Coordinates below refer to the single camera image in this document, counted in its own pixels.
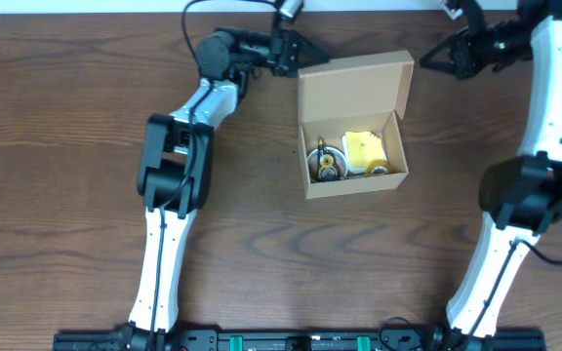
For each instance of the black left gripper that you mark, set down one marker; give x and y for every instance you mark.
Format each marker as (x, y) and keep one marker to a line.
(284, 54)

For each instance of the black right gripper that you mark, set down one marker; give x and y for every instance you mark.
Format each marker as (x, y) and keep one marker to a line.
(463, 55)

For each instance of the cardboard box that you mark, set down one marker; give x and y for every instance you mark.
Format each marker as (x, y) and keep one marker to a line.
(358, 94)

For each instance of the yellow sticky note pad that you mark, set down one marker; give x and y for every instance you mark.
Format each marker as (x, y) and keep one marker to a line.
(364, 152)

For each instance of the white masking tape roll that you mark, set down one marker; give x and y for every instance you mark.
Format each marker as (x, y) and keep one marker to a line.
(340, 162)

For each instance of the yellow black correction tape dispenser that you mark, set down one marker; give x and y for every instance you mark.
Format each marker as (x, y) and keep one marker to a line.
(326, 169)

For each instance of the yellow clear tape roll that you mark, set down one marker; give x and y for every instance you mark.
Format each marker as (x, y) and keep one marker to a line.
(379, 167)

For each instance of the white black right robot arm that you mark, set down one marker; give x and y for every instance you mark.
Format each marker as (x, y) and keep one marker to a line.
(519, 197)

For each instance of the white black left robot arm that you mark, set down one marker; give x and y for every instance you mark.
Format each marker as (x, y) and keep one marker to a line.
(176, 162)

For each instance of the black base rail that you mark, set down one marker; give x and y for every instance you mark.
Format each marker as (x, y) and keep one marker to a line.
(397, 335)

